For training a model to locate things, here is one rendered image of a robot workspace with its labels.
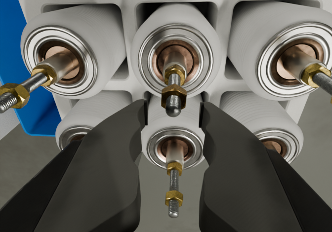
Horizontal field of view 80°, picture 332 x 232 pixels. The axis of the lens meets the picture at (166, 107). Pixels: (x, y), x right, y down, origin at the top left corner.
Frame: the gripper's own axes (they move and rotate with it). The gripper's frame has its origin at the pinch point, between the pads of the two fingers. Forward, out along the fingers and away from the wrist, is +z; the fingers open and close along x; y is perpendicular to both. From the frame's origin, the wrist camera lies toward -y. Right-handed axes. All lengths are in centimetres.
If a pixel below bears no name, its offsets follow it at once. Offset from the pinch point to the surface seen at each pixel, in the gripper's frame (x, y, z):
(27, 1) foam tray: -18.4, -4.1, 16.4
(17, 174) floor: -54, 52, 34
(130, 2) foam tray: -5.7, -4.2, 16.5
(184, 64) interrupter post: 0.8, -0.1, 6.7
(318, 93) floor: 35, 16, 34
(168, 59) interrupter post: -0.6, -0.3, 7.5
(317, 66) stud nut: 11.5, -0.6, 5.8
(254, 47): 7.6, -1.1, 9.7
